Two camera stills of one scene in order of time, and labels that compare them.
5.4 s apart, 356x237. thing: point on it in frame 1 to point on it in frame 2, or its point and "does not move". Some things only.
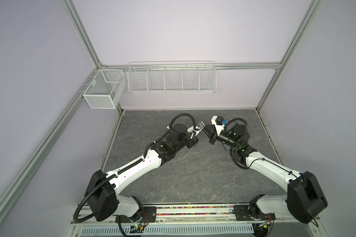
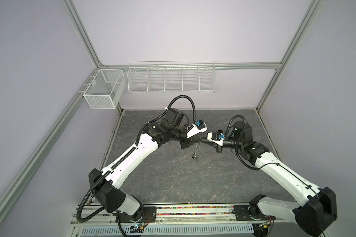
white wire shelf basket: x=172 y=77 does not move
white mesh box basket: x=105 y=89 does not move
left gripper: x=192 y=142 does not move
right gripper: x=213 y=135 to x=218 y=148
